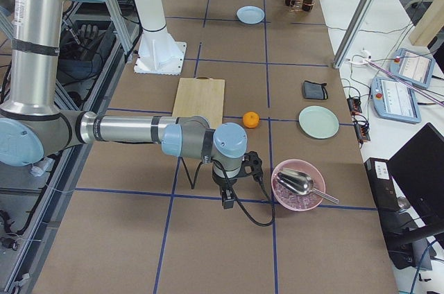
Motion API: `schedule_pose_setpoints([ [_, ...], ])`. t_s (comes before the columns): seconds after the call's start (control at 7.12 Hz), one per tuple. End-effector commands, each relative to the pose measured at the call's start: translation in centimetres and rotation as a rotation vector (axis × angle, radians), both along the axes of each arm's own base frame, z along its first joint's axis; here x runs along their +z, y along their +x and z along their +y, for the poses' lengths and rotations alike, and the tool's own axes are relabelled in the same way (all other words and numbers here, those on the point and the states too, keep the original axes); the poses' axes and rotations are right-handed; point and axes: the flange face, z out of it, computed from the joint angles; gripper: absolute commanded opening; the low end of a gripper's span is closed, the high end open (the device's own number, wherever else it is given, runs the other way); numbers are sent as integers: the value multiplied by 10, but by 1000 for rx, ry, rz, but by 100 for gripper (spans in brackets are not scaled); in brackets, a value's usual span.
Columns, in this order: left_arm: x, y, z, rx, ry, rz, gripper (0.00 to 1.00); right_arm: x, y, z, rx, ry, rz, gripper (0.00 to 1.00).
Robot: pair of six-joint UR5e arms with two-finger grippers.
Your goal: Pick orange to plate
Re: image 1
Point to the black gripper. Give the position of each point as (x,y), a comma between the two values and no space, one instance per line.
(223,183)

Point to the orange mandarin fruit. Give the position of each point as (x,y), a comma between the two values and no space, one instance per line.
(251,120)

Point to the light blue plate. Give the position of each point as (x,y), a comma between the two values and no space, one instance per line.
(250,15)

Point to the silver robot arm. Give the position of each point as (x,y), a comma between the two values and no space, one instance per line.
(32,127)

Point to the mint green plate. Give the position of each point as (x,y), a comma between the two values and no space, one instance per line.
(318,122)

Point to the pink bowl with crystals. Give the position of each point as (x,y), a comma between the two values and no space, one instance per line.
(291,200)

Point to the metal scoop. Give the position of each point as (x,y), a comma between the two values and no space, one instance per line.
(301,184)

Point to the bamboo cutting board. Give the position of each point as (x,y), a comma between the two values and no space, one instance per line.
(200,97)

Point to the grey folded cloth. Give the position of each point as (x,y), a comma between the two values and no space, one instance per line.
(314,91)

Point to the black desktop box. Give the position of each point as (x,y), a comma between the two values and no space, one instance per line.
(404,244)

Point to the teach pendant near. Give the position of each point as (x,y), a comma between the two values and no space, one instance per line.
(394,101)

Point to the teach pendant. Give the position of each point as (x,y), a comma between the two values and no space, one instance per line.
(413,67)
(394,101)

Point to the black computer monitor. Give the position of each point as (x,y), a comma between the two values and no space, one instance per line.
(417,169)

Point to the teach pendant far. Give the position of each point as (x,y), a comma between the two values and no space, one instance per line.
(413,67)

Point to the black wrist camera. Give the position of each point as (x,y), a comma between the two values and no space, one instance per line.
(252,166)

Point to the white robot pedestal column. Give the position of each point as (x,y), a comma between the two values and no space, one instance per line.
(158,52)

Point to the aluminium frame post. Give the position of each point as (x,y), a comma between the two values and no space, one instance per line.
(351,32)

